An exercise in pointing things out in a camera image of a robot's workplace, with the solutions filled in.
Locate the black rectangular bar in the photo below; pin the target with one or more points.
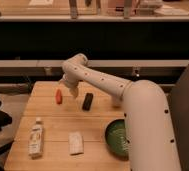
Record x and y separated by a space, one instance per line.
87 102

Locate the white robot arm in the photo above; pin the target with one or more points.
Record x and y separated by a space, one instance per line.
150 134

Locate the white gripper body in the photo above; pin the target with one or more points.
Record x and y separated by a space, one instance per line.
71 84

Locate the white plastic bottle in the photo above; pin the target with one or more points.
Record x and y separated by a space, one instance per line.
35 145

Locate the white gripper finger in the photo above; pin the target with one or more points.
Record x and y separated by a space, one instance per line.
61 81
74 92

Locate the green plate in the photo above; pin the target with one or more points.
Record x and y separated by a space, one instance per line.
115 138

